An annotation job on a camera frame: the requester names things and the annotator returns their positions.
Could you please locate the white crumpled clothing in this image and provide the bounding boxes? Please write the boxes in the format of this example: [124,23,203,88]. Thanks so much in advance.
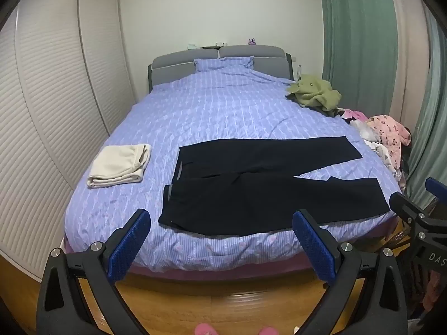
[349,120,393,170]

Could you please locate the folded cream cloth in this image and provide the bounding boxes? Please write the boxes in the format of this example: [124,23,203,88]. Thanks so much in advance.
[86,143,152,189]

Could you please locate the pink cloth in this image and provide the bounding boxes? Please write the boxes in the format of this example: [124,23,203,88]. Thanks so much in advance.
[344,109,368,123]

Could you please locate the lilac floral pillow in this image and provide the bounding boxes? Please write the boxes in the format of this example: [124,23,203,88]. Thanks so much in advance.
[194,55,255,73]

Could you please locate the bed with lilac floral sheet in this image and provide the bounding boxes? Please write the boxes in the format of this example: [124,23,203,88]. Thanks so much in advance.
[62,56,406,280]

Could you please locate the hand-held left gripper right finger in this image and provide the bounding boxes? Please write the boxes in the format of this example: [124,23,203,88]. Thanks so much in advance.
[292,209,409,335]

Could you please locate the white louvred wardrobe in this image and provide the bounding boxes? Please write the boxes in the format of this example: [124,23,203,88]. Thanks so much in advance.
[0,0,138,287]

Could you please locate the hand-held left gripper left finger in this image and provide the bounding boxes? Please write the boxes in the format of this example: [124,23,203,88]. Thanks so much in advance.
[36,208,152,335]

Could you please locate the beige curtain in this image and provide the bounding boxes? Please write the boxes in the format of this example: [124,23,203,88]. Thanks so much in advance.
[387,0,431,130]

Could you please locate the green knitted sweater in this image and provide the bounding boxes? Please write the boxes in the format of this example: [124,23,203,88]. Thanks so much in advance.
[285,74,342,117]

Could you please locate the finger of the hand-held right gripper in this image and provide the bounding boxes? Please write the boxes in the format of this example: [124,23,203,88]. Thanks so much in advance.
[389,192,429,226]
[425,177,447,213]

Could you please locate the green curtain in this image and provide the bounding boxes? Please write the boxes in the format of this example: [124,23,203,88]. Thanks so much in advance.
[317,0,399,113]
[404,7,447,212]

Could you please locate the grey padded headboard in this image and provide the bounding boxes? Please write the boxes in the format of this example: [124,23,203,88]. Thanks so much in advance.
[148,44,293,93]

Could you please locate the black pants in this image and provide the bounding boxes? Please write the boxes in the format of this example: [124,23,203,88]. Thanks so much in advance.
[158,137,391,236]

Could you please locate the pink patterned pajama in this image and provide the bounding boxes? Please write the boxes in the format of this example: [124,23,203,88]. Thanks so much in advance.
[368,114,412,169]

